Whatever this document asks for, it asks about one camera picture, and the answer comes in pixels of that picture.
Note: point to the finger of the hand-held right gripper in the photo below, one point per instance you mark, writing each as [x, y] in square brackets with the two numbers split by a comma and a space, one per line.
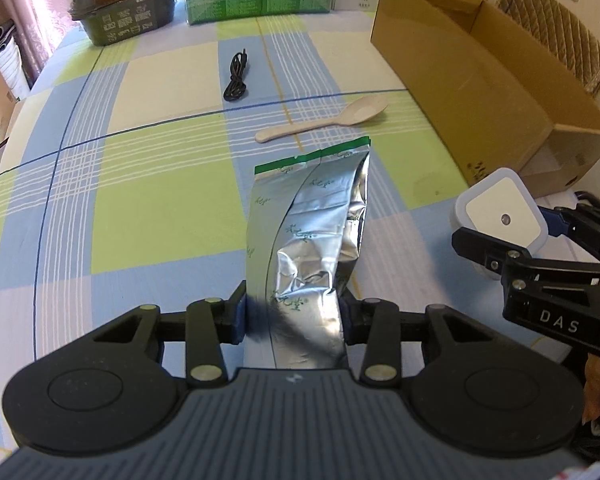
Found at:
[555, 221]
[480, 247]

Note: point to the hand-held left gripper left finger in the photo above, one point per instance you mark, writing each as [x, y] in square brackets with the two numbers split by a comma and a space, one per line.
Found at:
[239, 311]

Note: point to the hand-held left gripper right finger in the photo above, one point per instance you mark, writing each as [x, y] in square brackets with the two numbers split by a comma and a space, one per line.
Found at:
[347, 312]

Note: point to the white square night light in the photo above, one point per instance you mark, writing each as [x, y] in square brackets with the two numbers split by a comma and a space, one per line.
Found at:
[500, 210]

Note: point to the silver foil bag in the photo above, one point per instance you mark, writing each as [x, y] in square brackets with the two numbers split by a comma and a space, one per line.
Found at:
[305, 240]

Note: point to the large cardboard box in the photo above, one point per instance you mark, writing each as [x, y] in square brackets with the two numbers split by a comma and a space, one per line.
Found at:
[470, 70]

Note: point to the checked cloth covered desktop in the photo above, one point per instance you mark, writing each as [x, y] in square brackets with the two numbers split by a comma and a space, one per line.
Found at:
[145, 185]

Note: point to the beige plastic spoon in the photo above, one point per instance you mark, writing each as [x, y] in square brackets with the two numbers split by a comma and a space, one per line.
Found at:
[360, 110]

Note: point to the quilted beige chair cushion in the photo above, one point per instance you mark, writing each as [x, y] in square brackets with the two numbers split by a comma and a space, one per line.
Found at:
[560, 30]

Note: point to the dark instant noodle box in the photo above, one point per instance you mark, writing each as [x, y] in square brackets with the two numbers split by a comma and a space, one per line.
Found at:
[120, 5]

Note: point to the white bag with papers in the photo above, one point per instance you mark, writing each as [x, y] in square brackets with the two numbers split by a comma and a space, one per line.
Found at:
[10, 60]

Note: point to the pink curtain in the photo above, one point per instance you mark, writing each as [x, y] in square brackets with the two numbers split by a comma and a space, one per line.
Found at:
[25, 5]

